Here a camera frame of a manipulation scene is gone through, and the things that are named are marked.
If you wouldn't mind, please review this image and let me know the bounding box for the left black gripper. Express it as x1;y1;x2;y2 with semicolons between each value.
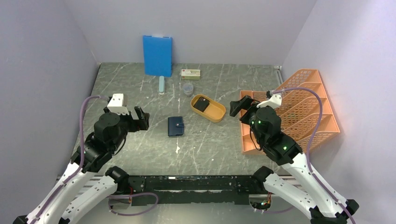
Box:
110;105;149;151

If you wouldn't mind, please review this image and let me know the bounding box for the dark blue card holder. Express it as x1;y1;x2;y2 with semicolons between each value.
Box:
168;116;184;137

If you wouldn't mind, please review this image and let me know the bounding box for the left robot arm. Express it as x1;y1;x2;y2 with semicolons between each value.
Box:
13;106;150;224

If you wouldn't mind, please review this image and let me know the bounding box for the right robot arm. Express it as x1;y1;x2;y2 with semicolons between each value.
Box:
229;94;359;224

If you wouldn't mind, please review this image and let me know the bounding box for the black card in tray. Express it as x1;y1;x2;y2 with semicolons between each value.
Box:
194;97;210;112

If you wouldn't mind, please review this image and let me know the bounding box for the light blue eraser stick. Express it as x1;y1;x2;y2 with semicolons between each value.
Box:
158;76;165;95

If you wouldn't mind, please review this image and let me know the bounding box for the yellow oval tray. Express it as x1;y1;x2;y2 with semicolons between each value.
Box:
190;94;226;123

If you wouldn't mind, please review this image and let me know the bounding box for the small clear plastic cup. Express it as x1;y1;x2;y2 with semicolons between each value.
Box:
183;83;194;97

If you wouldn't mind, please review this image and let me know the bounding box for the orange file organizer rack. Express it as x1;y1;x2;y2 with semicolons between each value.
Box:
240;68;340;155

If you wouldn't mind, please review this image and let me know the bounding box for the small red white box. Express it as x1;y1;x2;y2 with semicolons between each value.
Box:
180;69;201;80

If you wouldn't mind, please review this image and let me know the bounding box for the blue board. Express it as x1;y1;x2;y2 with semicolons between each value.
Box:
142;35;172;77

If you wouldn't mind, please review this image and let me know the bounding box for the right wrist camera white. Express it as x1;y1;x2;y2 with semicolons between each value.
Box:
256;91;282;109

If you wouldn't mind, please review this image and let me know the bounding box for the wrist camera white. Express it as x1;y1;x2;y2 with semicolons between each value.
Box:
107;93;129;115
256;91;282;109

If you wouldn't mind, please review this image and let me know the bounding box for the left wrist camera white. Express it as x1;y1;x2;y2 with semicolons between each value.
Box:
107;93;129;115

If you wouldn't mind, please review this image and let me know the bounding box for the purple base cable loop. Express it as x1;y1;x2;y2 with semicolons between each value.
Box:
108;192;159;217

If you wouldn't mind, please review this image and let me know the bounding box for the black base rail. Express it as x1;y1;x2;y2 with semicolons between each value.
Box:
105;166;276;206

